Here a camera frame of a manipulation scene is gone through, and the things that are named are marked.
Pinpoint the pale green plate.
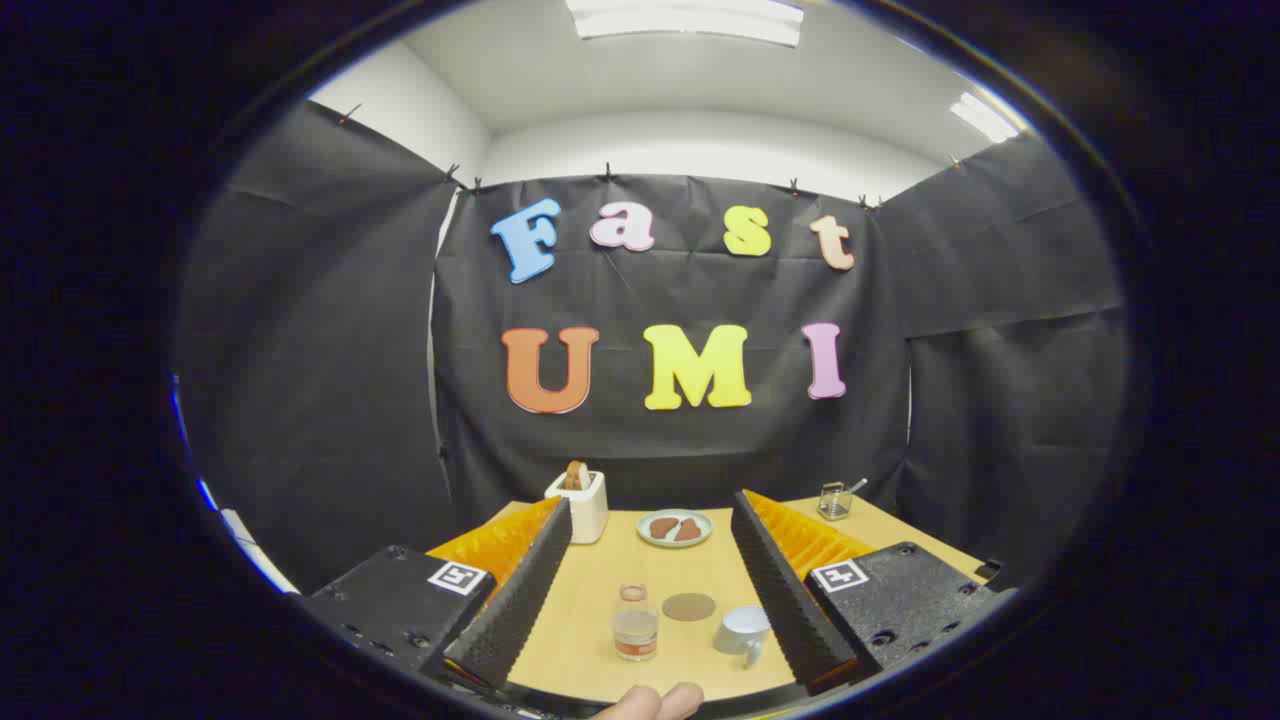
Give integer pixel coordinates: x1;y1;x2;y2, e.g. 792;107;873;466
636;509;714;549

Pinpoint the black backdrop cloth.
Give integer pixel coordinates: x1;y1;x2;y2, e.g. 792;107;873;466
175;100;1126;596

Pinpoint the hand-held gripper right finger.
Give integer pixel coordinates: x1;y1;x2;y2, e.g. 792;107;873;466
730;489;1019;696

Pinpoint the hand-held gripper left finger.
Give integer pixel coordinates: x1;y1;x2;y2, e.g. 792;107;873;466
300;497;573;691

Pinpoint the wooden table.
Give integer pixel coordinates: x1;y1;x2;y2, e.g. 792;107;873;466
425;495;991;706

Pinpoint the white toaster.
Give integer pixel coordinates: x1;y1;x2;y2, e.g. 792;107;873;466
544;470;609;545

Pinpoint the clear plastic juice bottle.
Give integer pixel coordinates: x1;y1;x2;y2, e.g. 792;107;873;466
612;583;661;663

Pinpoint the large ceiling light panel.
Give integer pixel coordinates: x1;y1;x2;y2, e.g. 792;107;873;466
565;0;806;48

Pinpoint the small ceiling light panel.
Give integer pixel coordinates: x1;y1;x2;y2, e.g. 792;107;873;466
948;92;1021;144

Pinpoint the pale blue cup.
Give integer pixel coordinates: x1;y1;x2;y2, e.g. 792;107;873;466
712;604;773;669

